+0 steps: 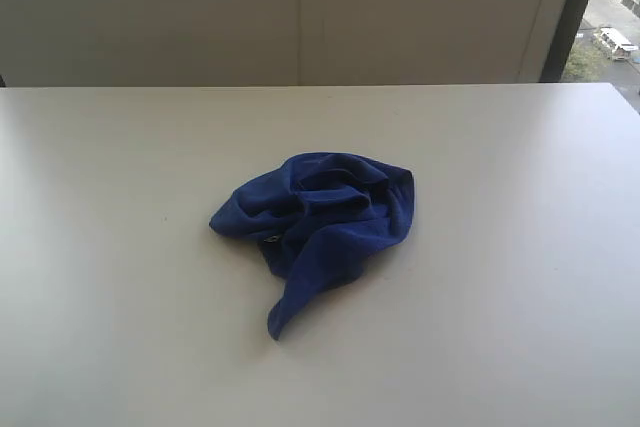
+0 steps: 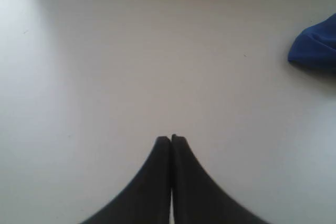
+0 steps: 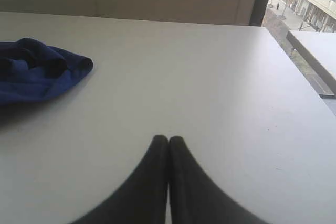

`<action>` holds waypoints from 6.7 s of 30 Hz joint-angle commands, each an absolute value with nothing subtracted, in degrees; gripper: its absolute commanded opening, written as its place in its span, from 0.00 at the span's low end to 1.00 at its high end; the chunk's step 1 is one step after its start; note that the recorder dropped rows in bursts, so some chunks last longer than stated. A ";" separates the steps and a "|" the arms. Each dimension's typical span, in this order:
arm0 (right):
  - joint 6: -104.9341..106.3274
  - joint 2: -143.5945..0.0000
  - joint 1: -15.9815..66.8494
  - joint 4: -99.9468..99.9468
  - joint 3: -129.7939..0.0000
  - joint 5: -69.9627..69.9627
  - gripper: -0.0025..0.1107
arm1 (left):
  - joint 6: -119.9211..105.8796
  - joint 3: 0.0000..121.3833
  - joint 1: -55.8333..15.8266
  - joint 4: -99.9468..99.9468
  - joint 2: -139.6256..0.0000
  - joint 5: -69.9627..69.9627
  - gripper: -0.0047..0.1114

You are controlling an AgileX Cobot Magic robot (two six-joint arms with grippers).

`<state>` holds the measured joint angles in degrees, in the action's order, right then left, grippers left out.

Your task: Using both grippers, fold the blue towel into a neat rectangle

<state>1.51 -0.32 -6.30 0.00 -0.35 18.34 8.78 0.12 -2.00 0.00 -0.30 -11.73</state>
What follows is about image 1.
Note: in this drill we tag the dark window frame post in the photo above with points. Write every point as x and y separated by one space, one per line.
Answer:
563 40

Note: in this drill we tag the white vehicle outside window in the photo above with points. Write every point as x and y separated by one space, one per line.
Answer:
614 44

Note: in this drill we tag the blue terry towel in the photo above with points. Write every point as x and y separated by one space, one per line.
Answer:
316 220

